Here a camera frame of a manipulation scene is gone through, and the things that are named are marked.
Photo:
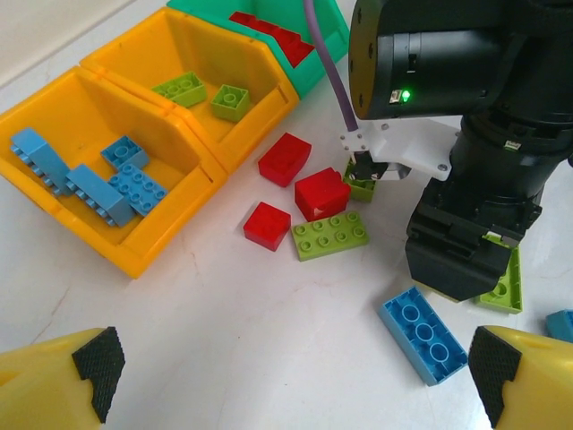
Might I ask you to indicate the small blue lego brick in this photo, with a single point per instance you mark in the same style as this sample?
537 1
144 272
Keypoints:
125 153

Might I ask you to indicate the small green lego brick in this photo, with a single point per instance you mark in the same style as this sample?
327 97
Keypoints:
230 102

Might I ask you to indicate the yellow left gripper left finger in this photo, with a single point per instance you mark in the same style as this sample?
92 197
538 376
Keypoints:
40 385

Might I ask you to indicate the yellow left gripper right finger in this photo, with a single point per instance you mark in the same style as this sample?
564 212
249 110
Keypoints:
537 385

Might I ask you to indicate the yellow bin for green bricks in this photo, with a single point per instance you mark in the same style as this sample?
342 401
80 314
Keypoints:
250 139

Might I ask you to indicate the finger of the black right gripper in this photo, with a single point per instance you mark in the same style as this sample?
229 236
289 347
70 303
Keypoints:
452 273

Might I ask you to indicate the small red lego brick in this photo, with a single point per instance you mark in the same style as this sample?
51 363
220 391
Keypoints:
267 224

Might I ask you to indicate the yellow bin for blue bricks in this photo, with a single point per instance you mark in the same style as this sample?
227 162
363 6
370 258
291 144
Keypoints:
143 253

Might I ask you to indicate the green plastic bin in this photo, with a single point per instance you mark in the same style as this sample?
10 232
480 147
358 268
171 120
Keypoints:
309 76

